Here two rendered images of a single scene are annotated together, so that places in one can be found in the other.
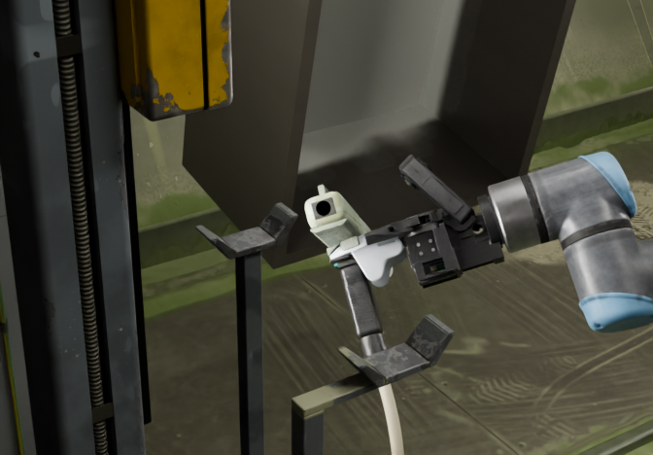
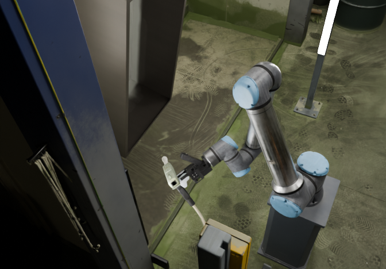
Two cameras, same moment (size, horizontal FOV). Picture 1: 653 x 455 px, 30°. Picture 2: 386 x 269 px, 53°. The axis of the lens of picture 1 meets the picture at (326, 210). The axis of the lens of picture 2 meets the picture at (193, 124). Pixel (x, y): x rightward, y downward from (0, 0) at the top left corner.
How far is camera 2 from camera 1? 100 cm
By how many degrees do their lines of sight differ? 29
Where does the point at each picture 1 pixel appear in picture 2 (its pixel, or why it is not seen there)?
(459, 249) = (201, 172)
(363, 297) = (184, 191)
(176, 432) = not seen: hidden behind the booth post
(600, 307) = (238, 174)
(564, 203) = (223, 154)
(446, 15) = (134, 57)
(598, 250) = (234, 162)
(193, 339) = not seen: hidden behind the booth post
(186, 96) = not seen: outside the picture
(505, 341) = (172, 130)
